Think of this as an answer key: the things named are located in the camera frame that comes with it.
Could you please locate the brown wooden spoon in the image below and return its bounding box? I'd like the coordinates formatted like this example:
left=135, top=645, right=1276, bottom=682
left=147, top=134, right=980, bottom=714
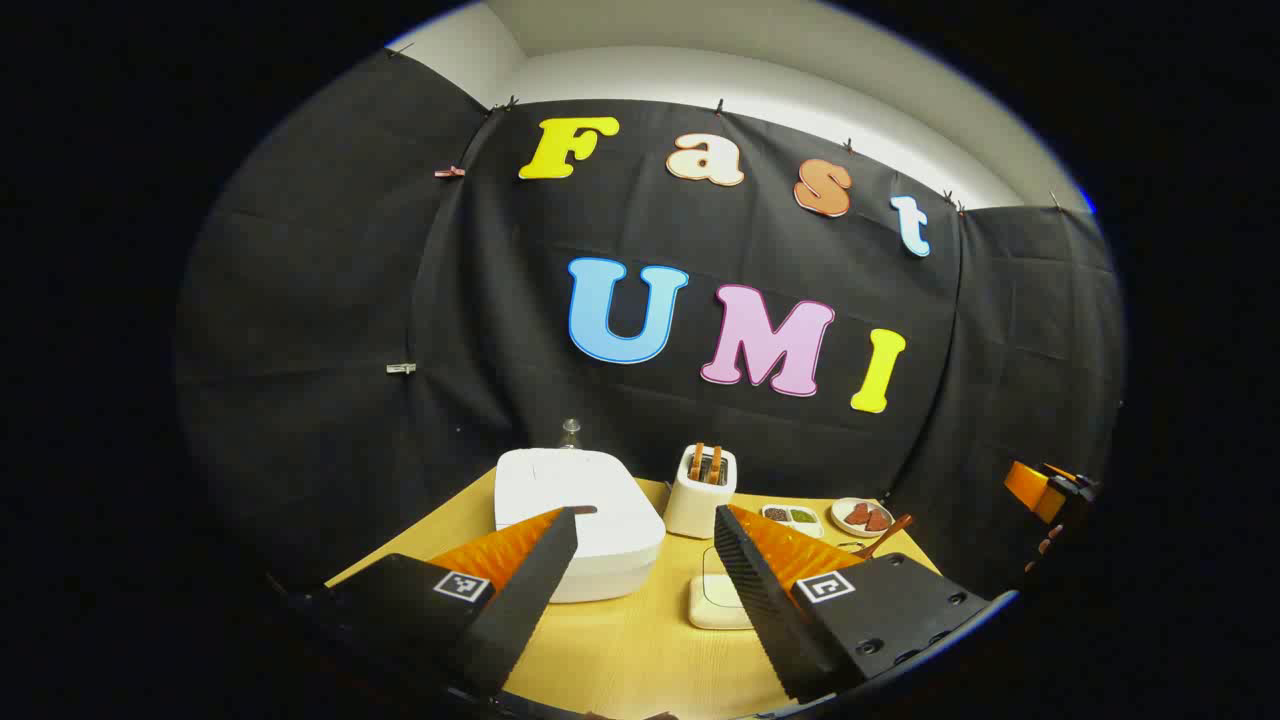
left=853, top=514, right=914, bottom=559

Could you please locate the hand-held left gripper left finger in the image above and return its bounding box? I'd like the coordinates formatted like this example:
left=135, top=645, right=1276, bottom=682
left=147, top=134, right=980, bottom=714
left=290, top=507, right=581, bottom=701

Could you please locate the small white round plate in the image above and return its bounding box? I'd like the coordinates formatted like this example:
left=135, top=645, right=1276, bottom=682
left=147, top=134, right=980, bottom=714
left=830, top=497, right=894, bottom=539

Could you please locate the white divided bean dish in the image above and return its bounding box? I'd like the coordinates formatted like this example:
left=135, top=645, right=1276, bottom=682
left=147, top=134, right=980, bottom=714
left=760, top=504, right=826, bottom=539

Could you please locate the white rice cooker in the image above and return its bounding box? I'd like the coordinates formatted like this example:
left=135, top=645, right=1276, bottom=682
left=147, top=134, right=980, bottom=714
left=494, top=447, right=667, bottom=604

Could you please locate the black backdrop cloth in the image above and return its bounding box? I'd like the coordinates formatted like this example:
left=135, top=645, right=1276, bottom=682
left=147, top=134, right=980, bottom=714
left=175, top=45, right=1126, bottom=601

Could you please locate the white toaster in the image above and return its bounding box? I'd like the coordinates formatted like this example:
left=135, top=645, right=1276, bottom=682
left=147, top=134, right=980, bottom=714
left=663, top=444, right=739, bottom=540

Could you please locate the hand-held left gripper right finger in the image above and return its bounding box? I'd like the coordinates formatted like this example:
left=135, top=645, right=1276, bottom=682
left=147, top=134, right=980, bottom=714
left=714, top=504, right=993, bottom=703

